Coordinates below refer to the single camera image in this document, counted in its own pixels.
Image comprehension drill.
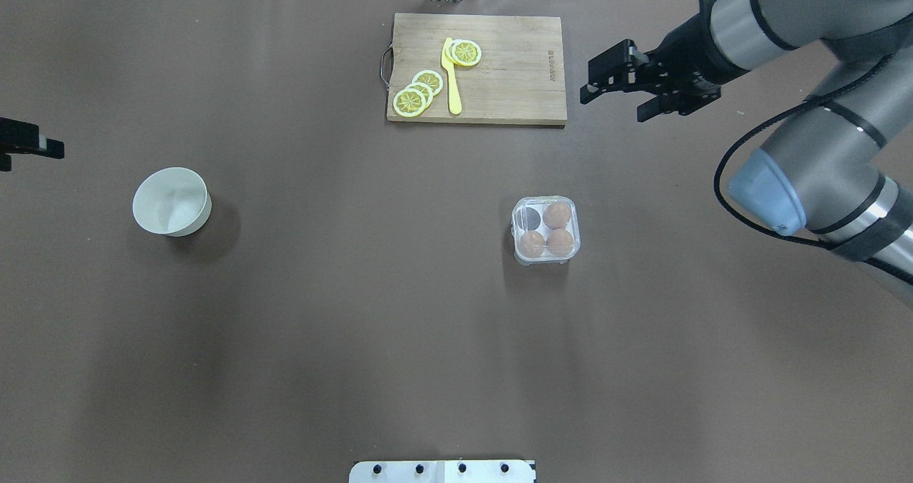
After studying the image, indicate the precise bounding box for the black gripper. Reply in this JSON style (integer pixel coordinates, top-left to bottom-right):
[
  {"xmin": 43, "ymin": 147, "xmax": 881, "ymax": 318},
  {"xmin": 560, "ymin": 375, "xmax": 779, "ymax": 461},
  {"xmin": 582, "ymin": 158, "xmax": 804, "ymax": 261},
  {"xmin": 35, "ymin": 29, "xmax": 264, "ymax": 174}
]
[{"xmin": 579, "ymin": 13, "xmax": 746, "ymax": 123}]

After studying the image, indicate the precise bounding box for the clear plastic egg box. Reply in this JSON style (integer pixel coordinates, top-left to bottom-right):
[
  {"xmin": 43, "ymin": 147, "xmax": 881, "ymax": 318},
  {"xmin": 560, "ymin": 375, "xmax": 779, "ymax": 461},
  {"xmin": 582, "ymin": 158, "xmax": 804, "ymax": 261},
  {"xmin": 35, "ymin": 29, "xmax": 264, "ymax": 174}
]
[{"xmin": 511, "ymin": 195, "xmax": 581, "ymax": 266}]

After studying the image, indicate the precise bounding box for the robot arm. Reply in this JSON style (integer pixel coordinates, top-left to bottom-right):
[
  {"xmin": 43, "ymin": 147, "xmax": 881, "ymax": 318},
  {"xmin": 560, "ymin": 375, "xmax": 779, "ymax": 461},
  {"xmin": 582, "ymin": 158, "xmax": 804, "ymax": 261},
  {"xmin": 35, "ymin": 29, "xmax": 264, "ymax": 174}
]
[{"xmin": 579, "ymin": 0, "xmax": 912, "ymax": 305}]

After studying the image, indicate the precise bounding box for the brown egg in box front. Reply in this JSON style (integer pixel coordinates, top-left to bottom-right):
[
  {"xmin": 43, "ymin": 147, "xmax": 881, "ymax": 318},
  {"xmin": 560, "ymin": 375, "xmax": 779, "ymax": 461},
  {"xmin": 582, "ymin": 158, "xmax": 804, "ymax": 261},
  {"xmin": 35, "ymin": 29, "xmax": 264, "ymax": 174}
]
[{"xmin": 546, "ymin": 229, "xmax": 575, "ymax": 258}]

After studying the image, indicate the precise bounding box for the white bowl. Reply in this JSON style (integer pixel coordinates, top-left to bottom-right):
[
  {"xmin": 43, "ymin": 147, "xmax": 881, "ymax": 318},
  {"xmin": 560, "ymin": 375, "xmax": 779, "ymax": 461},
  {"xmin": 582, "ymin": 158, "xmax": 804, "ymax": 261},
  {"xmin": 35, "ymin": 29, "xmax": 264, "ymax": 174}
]
[{"xmin": 133, "ymin": 167, "xmax": 213, "ymax": 237}]

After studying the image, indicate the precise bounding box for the lemon slice by knife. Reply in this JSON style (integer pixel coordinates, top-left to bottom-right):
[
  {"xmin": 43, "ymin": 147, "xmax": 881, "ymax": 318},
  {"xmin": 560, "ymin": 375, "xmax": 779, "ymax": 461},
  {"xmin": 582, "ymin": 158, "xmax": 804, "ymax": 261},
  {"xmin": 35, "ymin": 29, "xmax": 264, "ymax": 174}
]
[{"xmin": 444, "ymin": 39, "xmax": 483, "ymax": 67}]

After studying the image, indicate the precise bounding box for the wooden cutting board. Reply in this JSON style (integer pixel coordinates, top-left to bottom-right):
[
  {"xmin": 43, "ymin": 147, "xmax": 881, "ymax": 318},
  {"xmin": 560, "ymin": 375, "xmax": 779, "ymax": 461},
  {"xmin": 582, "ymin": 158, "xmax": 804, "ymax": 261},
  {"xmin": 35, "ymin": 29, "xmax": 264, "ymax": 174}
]
[{"xmin": 386, "ymin": 13, "xmax": 568, "ymax": 128}]

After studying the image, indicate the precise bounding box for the lemon slice middle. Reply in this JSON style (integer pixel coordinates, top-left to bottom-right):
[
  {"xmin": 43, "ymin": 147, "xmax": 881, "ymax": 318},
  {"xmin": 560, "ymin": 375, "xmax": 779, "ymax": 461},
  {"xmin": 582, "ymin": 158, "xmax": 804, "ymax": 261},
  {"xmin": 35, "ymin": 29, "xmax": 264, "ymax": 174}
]
[{"xmin": 407, "ymin": 82, "xmax": 435, "ymax": 107}]

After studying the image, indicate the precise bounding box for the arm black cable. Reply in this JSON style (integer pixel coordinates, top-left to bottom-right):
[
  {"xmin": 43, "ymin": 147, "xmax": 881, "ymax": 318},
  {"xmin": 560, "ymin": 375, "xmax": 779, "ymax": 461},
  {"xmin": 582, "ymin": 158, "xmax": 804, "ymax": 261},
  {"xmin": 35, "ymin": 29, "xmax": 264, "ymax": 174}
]
[{"xmin": 713, "ymin": 55, "xmax": 896, "ymax": 250}]

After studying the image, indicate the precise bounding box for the white pillar mount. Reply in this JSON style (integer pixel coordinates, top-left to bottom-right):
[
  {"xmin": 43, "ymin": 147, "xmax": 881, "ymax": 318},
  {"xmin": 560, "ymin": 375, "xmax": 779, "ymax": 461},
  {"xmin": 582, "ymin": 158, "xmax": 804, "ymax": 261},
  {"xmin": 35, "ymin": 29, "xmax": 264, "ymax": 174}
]
[{"xmin": 348, "ymin": 458, "xmax": 538, "ymax": 482}]

